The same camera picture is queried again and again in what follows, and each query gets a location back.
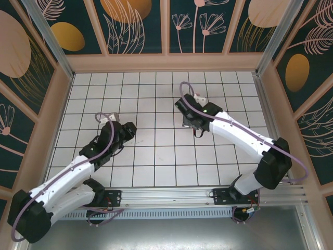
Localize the aluminium mounting rail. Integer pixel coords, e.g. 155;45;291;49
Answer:
24;184;309;212

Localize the grey metal sheet panel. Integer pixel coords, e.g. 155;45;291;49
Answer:
27;218;322;250

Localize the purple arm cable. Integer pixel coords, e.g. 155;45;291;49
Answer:
179;81;310;224
10;112;125;243

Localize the aluminium side rail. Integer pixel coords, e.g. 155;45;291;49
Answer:
253;73;296;185

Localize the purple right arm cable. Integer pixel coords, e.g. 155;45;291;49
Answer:
179;81;310;224

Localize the black electronics board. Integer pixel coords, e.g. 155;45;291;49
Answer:
86;209;110;227
232;207;261;224

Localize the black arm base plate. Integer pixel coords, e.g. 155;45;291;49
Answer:
88;189;123;208
212;187;261;206

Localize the aluminium frame bar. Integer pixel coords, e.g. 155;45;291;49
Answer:
299;199;325;250

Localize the aluminium corner post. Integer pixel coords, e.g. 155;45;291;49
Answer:
20;0;76;79
255;0;305;77

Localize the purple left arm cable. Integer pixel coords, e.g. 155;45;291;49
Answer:
10;112;125;243

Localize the slotted grey cable duct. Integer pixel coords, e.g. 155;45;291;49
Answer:
58;209;235;220

